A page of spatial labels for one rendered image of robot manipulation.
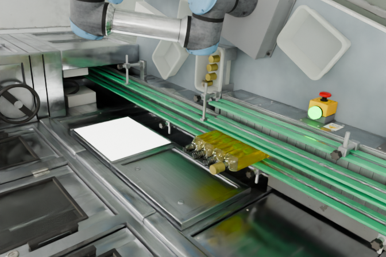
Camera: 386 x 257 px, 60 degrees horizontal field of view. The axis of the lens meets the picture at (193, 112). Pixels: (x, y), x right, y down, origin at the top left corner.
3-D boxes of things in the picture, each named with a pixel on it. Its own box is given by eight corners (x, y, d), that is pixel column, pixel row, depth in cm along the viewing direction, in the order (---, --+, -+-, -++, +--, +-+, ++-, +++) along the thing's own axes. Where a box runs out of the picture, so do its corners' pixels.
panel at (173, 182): (128, 119, 190) (69, 133, 169) (128, 115, 189) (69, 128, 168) (250, 194, 127) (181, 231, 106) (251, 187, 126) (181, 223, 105)
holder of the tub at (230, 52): (207, 96, 170) (195, 98, 165) (211, 41, 160) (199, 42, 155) (231, 105, 158) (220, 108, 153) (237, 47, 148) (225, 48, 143)
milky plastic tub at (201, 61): (207, 86, 168) (193, 88, 162) (209, 41, 160) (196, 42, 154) (232, 94, 155) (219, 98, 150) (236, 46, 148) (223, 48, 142)
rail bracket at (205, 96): (213, 116, 149) (192, 121, 141) (215, 79, 143) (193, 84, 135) (217, 117, 147) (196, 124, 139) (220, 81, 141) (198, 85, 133)
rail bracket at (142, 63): (150, 79, 201) (116, 85, 187) (150, 51, 195) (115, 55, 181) (154, 81, 197) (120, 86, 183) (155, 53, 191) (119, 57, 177)
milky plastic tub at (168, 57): (163, 55, 194) (150, 57, 189) (179, 28, 178) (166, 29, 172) (176, 79, 189) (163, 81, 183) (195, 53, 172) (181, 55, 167)
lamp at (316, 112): (309, 116, 119) (305, 117, 117) (312, 104, 117) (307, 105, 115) (321, 120, 116) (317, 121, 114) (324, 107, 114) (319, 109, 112)
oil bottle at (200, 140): (226, 136, 146) (189, 150, 132) (227, 125, 144) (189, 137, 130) (236, 141, 142) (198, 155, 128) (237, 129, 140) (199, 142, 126)
